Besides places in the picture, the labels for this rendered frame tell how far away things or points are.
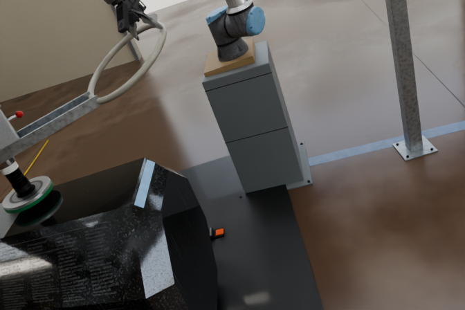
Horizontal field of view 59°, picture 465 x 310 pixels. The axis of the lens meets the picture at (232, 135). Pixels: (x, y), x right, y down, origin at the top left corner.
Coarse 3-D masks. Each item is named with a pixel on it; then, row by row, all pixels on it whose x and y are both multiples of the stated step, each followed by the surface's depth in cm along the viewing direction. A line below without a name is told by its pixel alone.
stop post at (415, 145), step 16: (400, 0) 212; (400, 16) 216; (400, 32) 220; (400, 48) 224; (400, 64) 229; (400, 80) 235; (400, 96) 244; (416, 96) 239; (416, 112) 244; (416, 128) 249; (400, 144) 267; (416, 144) 255
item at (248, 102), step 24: (264, 48) 249; (240, 72) 231; (264, 72) 231; (216, 96) 239; (240, 96) 239; (264, 96) 238; (240, 120) 247; (264, 120) 246; (288, 120) 263; (240, 144) 255; (264, 144) 255; (288, 144) 254; (240, 168) 265; (264, 168) 264; (288, 168) 263
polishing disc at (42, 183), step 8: (40, 176) 189; (40, 184) 182; (48, 184) 180; (32, 192) 178; (40, 192) 176; (8, 200) 179; (16, 200) 177; (24, 200) 174; (32, 200) 173; (8, 208) 173; (16, 208) 172
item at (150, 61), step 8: (144, 24) 202; (136, 32) 206; (160, 32) 184; (128, 40) 209; (160, 40) 179; (112, 48) 210; (120, 48) 211; (160, 48) 177; (112, 56) 210; (152, 56) 174; (104, 64) 208; (144, 64) 173; (96, 72) 205; (136, 72) 173; (144, 72) 173; (96, 80) 203; (128, 80) 173; (136, 80) 173; (88, 88) 198; (120, 88) 174; (128, 88) 174; (104, 96) 179; (112, 96) 176
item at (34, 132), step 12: (84, 96) 190; (96, 96) 182; (60, 108) 185; (72, 108) 188; (84, 108) 181; (36, 120) 181; (48, 120) 184; (60, 120) 176; (72, 120) 179; (24, 132) 179; (36, 132) 172; (48, 132) 174; (24, 144) 170; (0, 156) 166; (12, 156) 169
